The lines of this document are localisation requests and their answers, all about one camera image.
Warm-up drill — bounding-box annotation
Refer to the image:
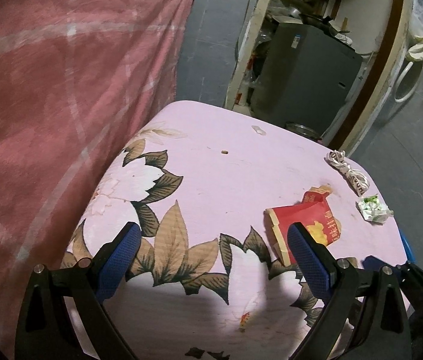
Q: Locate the blue trash bucket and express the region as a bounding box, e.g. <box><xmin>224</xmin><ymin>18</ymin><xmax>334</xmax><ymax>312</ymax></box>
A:
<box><xmin>363</xmin><ymin>227</ymin><xmax>417</xmax><ymax>271</ymax></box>

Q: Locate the pink plaid cloth cover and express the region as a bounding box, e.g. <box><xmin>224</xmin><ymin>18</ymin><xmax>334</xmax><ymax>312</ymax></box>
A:
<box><xmin>0</xmin><ymin>0</ymin><xmax>193</xmax><ymax>357</ymax></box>

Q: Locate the crumpled white green wrapper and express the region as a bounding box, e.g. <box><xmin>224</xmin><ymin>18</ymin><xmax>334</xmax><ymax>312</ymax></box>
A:
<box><xmin>356</xmin><ymin>194</ymin><xmax>394</xmax><ymax>224</ymax></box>

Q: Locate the red noodle wrapper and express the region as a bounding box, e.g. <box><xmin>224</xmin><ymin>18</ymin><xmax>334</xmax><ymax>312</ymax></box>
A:
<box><xmin>264</xmin><ymin>185</ymin><xmax>342</xmax><ymax>267</ymax></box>

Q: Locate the pink floral table cover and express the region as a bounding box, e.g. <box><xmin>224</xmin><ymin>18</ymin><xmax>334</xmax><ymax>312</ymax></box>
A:
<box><xmin>62</xmin><ymin>101</ymin><xmax>405</xmax><ymax>359</ymax></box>

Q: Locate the steel pot on floor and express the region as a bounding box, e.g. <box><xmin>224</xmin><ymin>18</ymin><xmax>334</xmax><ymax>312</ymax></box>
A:
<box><xmin>285</xmin><ymin>123</ymin><xmax>321</xmax><ymax>142</ymax></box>

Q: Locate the wooden door frame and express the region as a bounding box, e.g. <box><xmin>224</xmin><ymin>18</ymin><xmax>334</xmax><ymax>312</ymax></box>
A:
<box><xmin>224</xmin><ymin>0</ymin><xmax>412</xmax><ymax>153</ymax></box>

